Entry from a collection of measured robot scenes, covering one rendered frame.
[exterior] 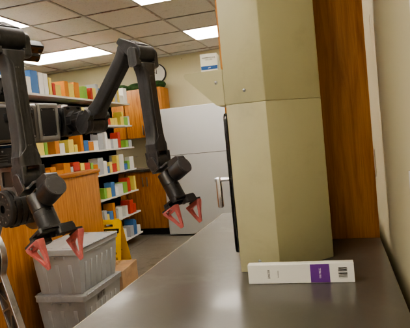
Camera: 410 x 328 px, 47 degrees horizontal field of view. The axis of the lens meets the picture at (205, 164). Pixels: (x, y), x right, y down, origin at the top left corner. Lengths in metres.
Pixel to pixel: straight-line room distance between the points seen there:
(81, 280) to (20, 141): 2.25
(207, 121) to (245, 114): 5.09
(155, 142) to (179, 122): 4.88
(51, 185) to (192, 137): 5.28
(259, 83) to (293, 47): 0.15
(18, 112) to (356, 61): 1.06
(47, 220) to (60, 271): 2.25
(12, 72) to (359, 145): 1.09
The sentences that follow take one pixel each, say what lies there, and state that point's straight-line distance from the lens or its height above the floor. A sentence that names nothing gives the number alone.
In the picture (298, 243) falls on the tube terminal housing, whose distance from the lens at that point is 1.36.
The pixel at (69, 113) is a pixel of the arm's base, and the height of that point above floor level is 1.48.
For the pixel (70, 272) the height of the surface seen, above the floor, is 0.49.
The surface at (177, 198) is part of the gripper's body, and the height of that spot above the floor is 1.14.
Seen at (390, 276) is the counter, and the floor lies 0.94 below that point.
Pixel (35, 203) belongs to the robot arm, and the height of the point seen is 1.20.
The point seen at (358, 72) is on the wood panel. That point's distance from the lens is 1.65.
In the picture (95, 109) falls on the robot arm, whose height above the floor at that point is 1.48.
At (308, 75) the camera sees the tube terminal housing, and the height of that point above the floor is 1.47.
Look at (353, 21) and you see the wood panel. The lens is 1.67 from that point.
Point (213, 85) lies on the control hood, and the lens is 1.31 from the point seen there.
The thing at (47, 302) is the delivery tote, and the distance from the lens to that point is 3.63.
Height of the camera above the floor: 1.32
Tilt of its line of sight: 3 degrees down
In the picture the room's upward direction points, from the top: 6 degrees counter-clockwise
